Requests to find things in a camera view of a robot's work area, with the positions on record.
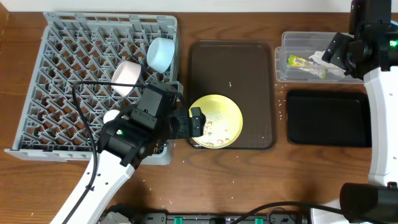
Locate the dark brown serving tray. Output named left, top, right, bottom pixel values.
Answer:
left=186, top=40, right=277, bottom=150

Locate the clear plastic waste bin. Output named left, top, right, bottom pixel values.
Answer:
left=275, top=31, right=363, bottom=85

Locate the white tissue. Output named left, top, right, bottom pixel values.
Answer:
left=308, top=50, right=345, bottom=78

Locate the light blue bowl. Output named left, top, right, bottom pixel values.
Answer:
left=147, top=37, right=175, bottom=73

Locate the cream white cup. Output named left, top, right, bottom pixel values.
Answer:
left=103, top=110, right=120, bottom=123

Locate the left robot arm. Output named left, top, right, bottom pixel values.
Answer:
left=52, top=82, right=206, bottom=223

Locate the green yellow snack wrapper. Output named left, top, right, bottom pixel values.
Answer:
left=288, top=55, right=327, bottom=79

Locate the white pink bowl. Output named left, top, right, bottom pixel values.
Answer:
left=111, top=61, right=141, bottom=96

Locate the black rectangular tray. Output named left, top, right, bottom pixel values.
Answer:
left=287, top=90, right=372, bottom=147

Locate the grey plastic dish rack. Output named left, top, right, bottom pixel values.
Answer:
left=7, top=12, right=183, bottom=162

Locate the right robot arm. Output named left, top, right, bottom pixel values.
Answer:
left=310, top=0, right=397, bottom=223

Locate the yellow plate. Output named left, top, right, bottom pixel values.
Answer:
left=190, top=95, right=243, bottom=149

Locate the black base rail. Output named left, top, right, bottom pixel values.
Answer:
left=98, top=205, right=311, bottom=224

